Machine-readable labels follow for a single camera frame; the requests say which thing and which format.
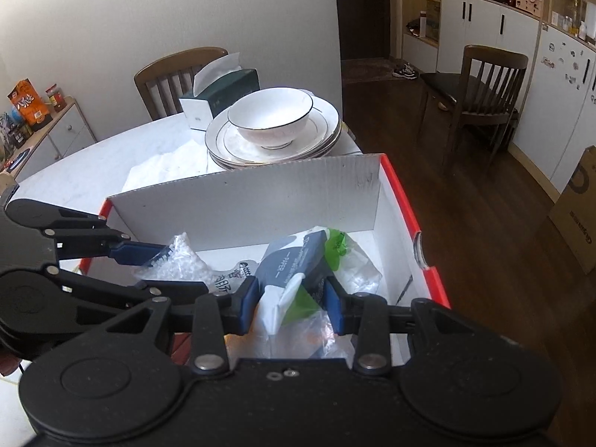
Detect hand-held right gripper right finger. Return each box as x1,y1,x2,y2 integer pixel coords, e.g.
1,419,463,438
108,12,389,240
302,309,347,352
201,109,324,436
325,276,470,375

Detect dark wooden chair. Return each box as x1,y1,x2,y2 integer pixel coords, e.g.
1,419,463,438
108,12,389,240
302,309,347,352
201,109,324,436
418,45,530,167

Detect brown cardboard box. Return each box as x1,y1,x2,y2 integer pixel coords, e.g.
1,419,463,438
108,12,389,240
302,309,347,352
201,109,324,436
548,146,596,276

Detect white gold-rimmed plate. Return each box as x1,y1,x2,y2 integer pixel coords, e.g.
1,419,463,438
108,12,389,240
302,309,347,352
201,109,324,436
205,101,340,162
207,137,343,171

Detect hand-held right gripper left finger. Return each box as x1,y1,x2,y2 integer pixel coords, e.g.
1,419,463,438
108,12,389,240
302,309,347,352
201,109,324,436
105,276,260,376

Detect blue-grey tissue pack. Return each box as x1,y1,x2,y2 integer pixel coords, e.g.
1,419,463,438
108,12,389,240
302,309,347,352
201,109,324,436
254,228,334,336

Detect wooden slat-back chair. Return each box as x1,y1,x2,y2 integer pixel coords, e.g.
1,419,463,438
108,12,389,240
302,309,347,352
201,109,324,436
134,47,229,122

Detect white cabinet with stickers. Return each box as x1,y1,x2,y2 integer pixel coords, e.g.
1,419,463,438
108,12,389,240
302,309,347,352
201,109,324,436
507,23,596,206

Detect bag of white beads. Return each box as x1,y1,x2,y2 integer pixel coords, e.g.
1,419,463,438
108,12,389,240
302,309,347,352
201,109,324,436
134,232,218,297

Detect white cabinet with black handles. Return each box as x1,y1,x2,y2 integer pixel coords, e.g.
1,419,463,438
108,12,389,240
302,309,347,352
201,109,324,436
438,0,544,103

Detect white printed snack packet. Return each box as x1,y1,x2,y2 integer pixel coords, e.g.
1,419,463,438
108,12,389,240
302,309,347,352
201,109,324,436
212,261,258,297

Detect white sideboard cabinet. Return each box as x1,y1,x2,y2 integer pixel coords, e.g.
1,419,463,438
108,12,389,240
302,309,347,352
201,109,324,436
0,97,98,183

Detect clear plastic bag white contents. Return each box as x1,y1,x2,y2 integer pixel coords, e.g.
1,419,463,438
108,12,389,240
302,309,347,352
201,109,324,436
326,229,384,302

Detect red lidded jar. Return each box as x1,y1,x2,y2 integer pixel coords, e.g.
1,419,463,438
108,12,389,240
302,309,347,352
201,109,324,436
45,84,66,112

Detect white gold-rimmed bowl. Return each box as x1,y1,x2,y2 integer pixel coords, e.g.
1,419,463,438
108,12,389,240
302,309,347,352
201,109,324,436
227,88,314,152

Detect white and green tissue box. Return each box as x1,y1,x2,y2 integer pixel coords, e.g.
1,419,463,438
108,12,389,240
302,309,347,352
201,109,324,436
179,53,261,131

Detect dark wooden door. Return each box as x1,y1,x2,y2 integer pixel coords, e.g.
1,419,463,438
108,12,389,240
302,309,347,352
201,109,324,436
333,0,392,61

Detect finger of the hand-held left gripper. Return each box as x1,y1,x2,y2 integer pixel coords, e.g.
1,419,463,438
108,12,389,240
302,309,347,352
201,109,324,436
8,198,171,267
44,265,210,311

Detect red cardboard box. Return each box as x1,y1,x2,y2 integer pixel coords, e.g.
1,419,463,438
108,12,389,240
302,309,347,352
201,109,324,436
78,153,451,370

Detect orange snack bag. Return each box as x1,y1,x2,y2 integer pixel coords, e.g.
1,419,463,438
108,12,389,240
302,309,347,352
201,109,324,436
7,79,53,132

